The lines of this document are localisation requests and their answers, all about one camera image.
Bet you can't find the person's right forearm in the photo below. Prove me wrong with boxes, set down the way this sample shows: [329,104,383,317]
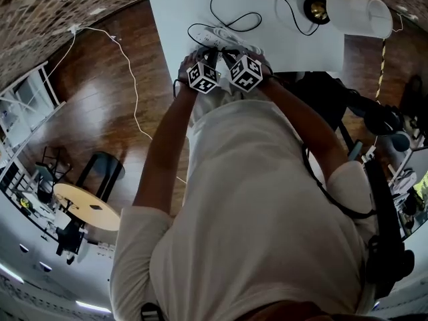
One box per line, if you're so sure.
[262,78,349,181]

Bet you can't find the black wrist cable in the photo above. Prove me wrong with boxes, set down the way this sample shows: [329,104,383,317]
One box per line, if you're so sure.
[171,78,189,100]

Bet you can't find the black mesh office chair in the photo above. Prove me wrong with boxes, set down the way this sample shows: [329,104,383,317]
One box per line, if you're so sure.
[276,71,413,162]

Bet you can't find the white shade brass desk lamp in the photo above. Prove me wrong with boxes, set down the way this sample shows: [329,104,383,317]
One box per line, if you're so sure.
[302,0,395,40]

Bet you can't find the white office desk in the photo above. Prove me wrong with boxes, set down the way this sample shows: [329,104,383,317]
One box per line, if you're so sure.
[387,145,428,241]

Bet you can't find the white metal shelf rack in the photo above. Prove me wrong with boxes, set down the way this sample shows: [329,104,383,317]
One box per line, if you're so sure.
[0,61,68,167]

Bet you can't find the person's beige trouser legs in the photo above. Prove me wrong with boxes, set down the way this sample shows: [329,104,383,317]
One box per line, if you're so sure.
[190,84,255,127]

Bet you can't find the person's left hand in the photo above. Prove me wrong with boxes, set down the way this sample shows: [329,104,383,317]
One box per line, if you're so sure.
[177,52,199,84]

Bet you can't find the light cloth bundle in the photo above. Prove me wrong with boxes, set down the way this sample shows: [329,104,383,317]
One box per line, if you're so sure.
[392,169,417,194]

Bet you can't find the black waist strap buckle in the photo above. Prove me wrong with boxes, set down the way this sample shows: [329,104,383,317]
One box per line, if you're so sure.
[140,302,165,321]

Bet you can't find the white ceiling tube light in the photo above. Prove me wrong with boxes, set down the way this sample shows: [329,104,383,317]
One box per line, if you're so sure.
[0,262,25,284]
[76,300,112,314]

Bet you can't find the round wooden table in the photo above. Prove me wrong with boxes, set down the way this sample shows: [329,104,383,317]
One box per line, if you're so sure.
[53,183,122,232]

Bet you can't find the black folding chair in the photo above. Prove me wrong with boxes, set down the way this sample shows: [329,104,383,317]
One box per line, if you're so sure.
[34,145,73,204]

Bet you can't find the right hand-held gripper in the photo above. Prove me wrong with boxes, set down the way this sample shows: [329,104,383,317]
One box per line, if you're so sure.
[221,47,264,94]

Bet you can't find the white rectangular table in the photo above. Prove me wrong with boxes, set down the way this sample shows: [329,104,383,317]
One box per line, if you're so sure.
[143,0,346,84]

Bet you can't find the black body-worn tablet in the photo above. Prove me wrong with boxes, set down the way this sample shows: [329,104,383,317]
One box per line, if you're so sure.
[364,160,416,298]

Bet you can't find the person's torso in cream shirt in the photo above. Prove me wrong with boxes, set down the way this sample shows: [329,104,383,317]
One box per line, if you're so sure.
[109,98,379,321]

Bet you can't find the black body-worn cable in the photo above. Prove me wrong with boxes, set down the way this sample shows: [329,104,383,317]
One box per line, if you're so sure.
[302,142,379,221]

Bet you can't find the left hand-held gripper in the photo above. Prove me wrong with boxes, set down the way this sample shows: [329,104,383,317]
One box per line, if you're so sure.
[185,46,224,96]

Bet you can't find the white floor cable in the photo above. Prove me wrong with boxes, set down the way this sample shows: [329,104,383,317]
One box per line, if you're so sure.
[391,11,406,33]
[43,25,189,185]

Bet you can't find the yellow black floor tape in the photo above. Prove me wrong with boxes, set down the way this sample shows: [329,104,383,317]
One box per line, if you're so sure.
[374,38,387,100]

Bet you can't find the person's left forearm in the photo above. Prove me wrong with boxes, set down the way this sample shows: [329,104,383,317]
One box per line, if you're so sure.
[132,82,199,217]

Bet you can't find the white power strip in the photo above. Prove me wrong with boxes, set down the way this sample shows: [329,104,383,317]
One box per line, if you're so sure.
[191,24,265,58]

